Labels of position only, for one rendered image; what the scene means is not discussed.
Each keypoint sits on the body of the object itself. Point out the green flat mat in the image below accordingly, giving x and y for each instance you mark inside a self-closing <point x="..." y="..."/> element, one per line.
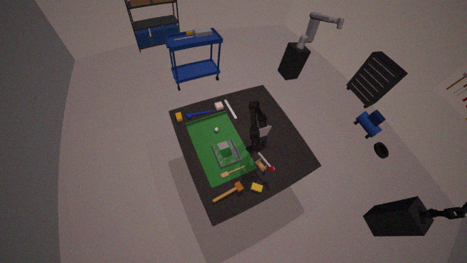
<point x="203" y="135"/>

